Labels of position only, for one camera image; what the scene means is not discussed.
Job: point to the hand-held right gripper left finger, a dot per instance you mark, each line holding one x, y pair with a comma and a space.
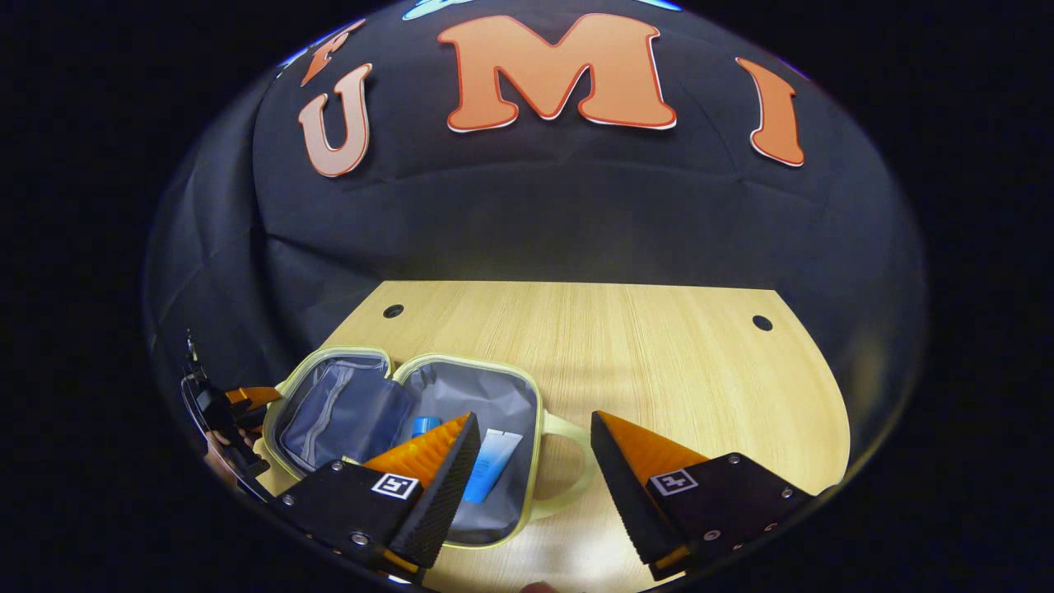
436, 502

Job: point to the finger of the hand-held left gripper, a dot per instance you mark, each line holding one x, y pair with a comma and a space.
251, 398

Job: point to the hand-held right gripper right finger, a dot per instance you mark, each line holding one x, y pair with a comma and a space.
630, 502

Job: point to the light blue skincare tube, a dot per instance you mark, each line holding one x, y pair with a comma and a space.
494, 461

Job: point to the blue skincare bottle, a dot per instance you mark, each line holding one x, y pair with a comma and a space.
425, 427

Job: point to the cream yellow suitcase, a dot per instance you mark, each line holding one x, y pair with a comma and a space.
486, 395

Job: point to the black backdrop cloth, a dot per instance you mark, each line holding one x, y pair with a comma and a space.
576, 214

